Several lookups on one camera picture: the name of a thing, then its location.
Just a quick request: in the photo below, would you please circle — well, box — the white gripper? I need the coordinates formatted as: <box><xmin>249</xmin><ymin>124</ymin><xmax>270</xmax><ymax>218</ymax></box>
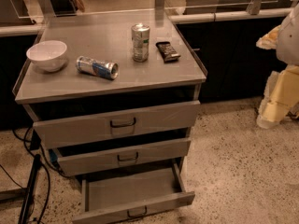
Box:
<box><xmin>256</xmin><ymin>25</ymin><xmax>299</xmax><ymax>129</ymax></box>

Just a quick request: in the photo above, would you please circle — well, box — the grey bottom drawer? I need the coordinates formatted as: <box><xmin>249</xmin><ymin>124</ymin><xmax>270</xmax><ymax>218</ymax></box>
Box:
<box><xmin>73</xmin><ymin>160</ymin><xmax>194</xmax><ymax>224</ymax></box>

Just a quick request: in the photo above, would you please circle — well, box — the grey drawer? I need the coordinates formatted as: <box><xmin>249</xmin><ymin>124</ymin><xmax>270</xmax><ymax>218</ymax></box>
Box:
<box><xmin>73</xmin><ymin>160</ymin><xmax>194</xmax><ymax>224</ymax></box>
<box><xmin>58</xmin><ymin>138</ymin><xmax>191</xmax><ymax>176</ymax></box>
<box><xmin>34</xmin><ymin>101</ymin><xmax>200</xmax><ymax>148</ymax></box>

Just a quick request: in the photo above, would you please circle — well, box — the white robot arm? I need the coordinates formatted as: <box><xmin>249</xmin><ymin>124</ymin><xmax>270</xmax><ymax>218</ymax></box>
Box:
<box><xmin>256</xmin><ymin>5</ymin><xmax>299</xmax><ymax>129</ymax></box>

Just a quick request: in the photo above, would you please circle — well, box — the grey middle drawer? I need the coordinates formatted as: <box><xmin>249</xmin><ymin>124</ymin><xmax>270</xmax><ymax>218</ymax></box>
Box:
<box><xmin>58</xmin><ymin>138</ymin><xmax>191</xmax><ymax>176</ymax></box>

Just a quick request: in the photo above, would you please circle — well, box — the grey metal drawer cabinet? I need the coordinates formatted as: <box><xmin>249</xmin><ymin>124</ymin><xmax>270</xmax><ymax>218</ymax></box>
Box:
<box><xmin>12</xmin><ymin>8</ymin><xmax>208</xmax><ymax>179</ymax></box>

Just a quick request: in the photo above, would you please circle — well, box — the grey top drawer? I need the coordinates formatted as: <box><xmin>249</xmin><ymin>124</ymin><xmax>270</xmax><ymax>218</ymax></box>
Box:
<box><xmin>34</xmin><ymin>101</ymin><xmax>200</xmax><ymax>148</ymax></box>

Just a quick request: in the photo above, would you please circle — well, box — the dark chocolate bar wrapper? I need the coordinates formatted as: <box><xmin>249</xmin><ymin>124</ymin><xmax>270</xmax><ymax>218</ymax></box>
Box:
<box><xmin>156</xmin><ymin>41</ymin><xmax>180</xmax><ymax>63</ymax></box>

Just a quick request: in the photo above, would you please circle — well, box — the silver green upright can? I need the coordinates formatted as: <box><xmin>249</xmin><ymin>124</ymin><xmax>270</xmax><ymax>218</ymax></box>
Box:
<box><xmin>131</xmin><ymin>23</ymin><xmax>150</xmax><ymax>62</ymax></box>

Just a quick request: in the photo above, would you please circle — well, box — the blue silver lying can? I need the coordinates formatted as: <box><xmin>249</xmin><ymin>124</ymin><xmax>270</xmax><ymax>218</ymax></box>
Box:
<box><xmin>76</xmin><ymin>56</ymin><xmax>119</xmax><ymax>80</ymax></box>

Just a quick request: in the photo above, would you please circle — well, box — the white ceramic bowl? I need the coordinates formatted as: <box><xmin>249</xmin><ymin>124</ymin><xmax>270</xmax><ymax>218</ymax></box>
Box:
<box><xmin>26</xmin><ymin>40</ymin><xmax>67</xmax><ymax>72</ymax></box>

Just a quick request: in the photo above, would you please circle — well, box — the black stand leg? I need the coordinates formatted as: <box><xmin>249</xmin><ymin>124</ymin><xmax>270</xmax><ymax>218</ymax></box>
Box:
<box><xmin>18</xmin><ymin>154</ymin><xmax>41</xmax><ymax>224</ymax></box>

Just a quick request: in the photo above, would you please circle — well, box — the white horizontal rail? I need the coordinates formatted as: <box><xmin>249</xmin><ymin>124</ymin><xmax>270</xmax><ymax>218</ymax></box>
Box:
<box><xmin>169</xmin><ymin>8</ymin><xmax>292</xmax><ymax>24</ymax></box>

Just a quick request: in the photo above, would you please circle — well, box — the black floor cable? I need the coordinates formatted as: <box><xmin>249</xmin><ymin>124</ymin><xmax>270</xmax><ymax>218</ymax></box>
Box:
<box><xmin>0</xmin><ymin>126</ymin><xmax>68</xmax><ymax>224</ymax></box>

